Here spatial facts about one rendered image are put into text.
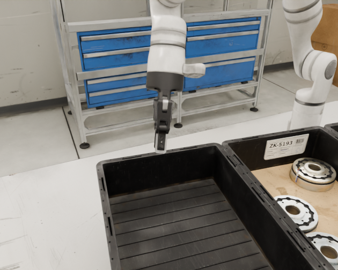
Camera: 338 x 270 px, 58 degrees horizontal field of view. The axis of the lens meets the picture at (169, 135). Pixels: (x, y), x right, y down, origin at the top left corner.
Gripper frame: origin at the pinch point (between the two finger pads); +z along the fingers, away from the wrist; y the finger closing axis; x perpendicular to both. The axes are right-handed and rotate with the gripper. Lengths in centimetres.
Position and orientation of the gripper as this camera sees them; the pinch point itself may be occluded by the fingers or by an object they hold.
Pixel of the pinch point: (160, 143)
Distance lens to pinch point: 62.7
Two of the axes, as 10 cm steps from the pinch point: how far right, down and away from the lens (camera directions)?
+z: -0.8, 9.9, 0.8
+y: 0.8, 0.9, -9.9
